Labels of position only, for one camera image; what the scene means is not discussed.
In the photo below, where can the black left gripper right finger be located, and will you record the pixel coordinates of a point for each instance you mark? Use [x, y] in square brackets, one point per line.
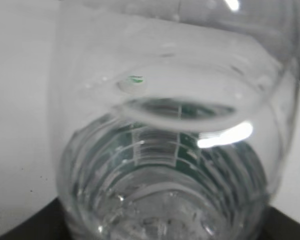
[279, 226]

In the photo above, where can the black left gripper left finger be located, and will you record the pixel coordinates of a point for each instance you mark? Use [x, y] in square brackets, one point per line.
[47, 223]

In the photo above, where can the clear Cestbon water bottle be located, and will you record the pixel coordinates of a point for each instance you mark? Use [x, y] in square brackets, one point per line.
[198, 154]

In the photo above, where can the white green bottle cap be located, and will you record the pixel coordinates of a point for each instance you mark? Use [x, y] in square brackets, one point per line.
[132, 84]

